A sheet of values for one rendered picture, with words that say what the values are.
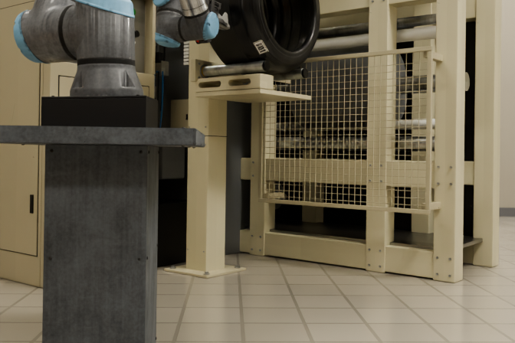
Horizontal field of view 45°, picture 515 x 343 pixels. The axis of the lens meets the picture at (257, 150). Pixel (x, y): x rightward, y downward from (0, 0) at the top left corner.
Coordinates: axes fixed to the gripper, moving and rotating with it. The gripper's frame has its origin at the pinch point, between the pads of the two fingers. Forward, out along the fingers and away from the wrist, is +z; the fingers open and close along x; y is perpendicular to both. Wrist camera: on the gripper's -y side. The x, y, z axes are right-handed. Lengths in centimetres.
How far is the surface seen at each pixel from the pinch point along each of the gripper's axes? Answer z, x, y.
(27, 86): -43, 66, -29
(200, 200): 27, 31, -68
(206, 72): 12.6, 20.8, -13.1
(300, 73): 40.2, -9.0, -8.9
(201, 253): 30, 30, -92
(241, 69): 12.7, 1.1, -13.2
